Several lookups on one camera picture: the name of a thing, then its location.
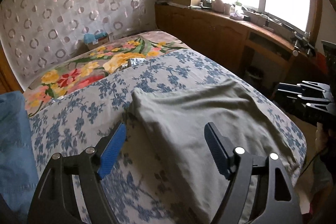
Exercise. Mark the small box with blue cloth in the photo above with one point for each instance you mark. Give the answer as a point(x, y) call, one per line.
point(93, 41)

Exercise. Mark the cardboard box on sideboard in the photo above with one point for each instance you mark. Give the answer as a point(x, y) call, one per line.
point(187, 2)

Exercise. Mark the wooden sideboard cabinet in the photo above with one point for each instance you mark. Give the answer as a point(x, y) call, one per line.
point(258, 56)

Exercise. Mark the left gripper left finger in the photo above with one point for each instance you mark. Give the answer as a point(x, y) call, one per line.
point(68, 181)

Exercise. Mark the circle patterned curtain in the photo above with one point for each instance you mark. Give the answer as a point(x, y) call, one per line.
point(38, 34)

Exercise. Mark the white bottle on sill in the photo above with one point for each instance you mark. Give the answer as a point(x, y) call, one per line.
point(218, 6)

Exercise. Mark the blue floral white quilt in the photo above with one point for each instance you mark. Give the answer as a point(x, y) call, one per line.
point(139, 188)

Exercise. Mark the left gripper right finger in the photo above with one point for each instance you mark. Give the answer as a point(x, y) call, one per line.
point(258, 185)

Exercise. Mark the colourful floral bed sheet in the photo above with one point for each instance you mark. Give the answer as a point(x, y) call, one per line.
point(95, 65)

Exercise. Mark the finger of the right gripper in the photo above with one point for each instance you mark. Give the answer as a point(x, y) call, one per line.
point(308, 101)
point(305, 86)

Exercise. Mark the folded blue jeans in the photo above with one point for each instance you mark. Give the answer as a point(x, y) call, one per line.
point(19, 176)

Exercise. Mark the grey green pants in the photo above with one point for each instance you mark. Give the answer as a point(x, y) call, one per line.
point(175, 122)

